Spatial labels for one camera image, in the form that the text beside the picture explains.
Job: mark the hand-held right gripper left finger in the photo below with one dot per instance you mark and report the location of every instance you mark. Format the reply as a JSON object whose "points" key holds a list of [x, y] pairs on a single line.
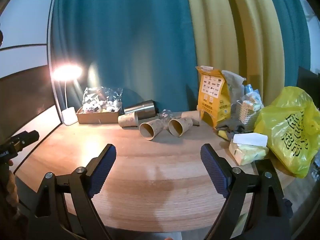
{"points": [[102, 170]]}

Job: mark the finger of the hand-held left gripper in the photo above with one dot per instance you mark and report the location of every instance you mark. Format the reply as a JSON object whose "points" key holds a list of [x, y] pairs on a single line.
{"points": [[28, 138]]}

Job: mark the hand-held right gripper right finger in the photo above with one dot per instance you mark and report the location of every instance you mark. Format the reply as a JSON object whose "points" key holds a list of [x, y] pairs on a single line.
{"points": [[215, 172]]}

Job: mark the person's left forearm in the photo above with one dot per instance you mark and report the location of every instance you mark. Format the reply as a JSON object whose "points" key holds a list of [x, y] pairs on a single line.
{"points": [[8, 187]]}

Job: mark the beige paper cup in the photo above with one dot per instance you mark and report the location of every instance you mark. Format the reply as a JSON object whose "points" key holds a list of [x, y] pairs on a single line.
{"points": [[128, 119], [178, 127], [191, 116], [150, 129]]}

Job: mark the yellow tissue pack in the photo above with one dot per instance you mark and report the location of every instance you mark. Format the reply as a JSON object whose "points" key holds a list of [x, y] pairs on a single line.
{"points": [[247, 151]]}

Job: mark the white desk lamp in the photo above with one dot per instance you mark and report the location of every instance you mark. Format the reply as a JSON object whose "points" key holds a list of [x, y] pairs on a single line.
{"points": [[68, 116]]}

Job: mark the grey cloth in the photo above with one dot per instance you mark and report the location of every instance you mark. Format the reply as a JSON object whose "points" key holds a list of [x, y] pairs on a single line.
{"points": [[232, 127]]}

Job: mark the brown cardboard box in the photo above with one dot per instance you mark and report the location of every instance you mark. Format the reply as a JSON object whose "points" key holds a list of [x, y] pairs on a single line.
{"points": [[98, 118]]}

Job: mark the white woven basket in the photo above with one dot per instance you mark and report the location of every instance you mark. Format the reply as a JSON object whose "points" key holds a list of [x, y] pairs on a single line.
{"points": [[246, 115]]}

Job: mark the clear bag of white packets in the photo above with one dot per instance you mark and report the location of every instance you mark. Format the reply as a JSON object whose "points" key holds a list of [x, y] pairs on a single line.
{"points": [[101, 100]]}

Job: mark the stainless steel tumbler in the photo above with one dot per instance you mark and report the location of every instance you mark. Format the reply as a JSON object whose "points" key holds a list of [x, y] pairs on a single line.
{"points": [[142, 108]]}

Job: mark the orange printed paper bag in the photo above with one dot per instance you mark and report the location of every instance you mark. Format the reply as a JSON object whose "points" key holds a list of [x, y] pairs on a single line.
{"points": [[212, 97]]}

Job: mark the crumpled clear plastic wrap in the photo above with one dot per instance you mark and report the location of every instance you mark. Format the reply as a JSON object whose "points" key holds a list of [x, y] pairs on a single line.
{"points": [[166, 115]]}

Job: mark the yellow printed plastic bag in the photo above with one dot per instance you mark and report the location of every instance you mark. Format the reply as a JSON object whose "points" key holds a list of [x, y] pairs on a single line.
{"points": [[290, 130]]}

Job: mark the grey white plastic bag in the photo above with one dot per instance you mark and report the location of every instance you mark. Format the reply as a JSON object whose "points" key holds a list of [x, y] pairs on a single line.
{"points": [[233, 82]]}

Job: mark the teal curtain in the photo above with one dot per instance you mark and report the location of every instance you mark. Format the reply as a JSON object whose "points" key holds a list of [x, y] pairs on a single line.
{"points": [[125, 42], [292, 30]]}

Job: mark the yellow curtain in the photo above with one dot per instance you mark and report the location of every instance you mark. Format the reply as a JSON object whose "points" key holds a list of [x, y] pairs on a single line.
{"points": [[232, 30]]}

